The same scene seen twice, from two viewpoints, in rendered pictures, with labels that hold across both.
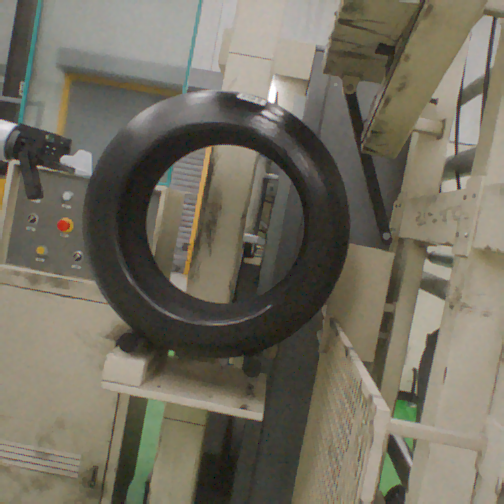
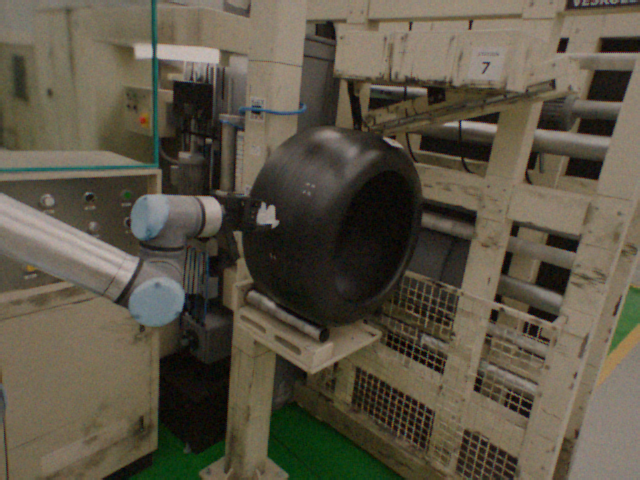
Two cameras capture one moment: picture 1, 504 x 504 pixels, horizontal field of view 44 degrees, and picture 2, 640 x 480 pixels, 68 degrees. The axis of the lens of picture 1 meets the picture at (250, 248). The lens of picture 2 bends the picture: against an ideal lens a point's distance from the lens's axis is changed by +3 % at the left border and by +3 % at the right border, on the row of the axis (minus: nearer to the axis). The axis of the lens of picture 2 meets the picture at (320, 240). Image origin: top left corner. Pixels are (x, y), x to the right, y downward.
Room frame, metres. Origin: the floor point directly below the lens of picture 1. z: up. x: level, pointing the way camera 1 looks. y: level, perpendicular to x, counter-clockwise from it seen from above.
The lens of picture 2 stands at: (0.64, 1.23, 1.58)
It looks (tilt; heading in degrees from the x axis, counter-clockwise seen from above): 17 degrees down; 308
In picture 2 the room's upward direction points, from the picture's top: 6 degrees clockwise
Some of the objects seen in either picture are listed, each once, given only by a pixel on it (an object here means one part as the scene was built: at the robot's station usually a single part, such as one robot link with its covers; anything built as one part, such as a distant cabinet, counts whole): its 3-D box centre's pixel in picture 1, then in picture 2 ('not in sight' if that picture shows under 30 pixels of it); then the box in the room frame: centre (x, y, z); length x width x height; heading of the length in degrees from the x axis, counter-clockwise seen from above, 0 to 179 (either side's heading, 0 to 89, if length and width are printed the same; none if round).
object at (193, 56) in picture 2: not in sight; (177, 55); (2.40, 0.04, 1.66); 0.60 x 0.03 x 0.03; 178
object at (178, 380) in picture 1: (192, 379); (310, 329); (1.53, 0.08, 0.80); 0.37 x 0.36 x 0.02; 88
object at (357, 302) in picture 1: (352, 298); not in sight; (1.74, -0.31, 1.05); 0.20 x 0.15 x 0.30; 178
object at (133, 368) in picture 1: (140, 354); (282, 331); (1.54, 0.22, 0.84); 0.36 x 0.09 x 0.06; 178
